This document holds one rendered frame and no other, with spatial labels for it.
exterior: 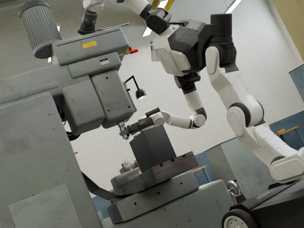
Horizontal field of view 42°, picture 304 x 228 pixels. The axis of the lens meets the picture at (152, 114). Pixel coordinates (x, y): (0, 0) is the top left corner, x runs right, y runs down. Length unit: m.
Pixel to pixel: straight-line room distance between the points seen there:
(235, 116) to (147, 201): 0.69
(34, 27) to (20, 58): 7.15
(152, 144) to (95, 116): 0.53
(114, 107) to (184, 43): 0.59
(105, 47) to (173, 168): 0.98
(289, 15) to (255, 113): 1.25
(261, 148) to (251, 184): 4.87
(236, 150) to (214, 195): 4.51
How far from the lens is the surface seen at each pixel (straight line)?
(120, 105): 2.44
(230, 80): 2.12
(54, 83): 2.42
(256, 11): 12.25
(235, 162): 6.86
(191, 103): 2.53
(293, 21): 0.89
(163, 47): 2.28
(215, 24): 2.12
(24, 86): 2.42
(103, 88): 2.46
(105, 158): 9.15
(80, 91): 2.41
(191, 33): 2.28
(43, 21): 2.62
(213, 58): 2.11
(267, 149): 2.06
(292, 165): 1.95
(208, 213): 2.41
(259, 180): 7.05
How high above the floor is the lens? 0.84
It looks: 10 degrees up
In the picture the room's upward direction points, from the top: 23 degrees counter-clockwise
